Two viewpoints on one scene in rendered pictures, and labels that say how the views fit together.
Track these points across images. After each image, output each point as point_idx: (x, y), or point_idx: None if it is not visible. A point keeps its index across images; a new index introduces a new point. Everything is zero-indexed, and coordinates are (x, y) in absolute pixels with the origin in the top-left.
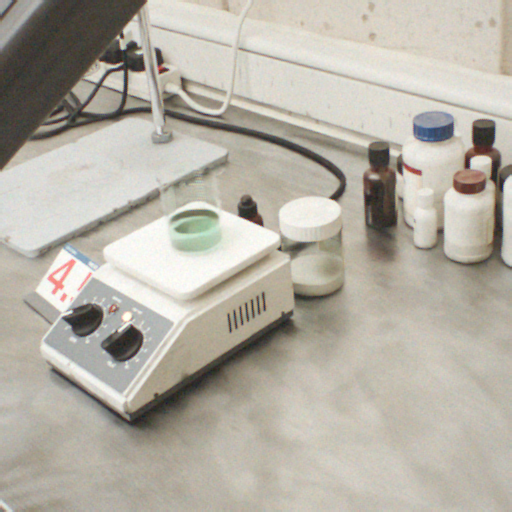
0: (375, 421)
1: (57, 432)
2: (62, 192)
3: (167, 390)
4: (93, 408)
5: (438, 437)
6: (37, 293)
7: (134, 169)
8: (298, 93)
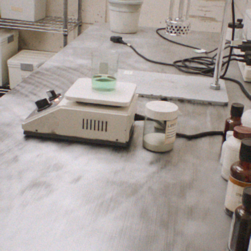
0: (70, 184)
1: (8, 125)
2: (149, 83)
3: (44, 133)
4: None
5: (73, 202)
6: None
7: (184, 89)
8: None
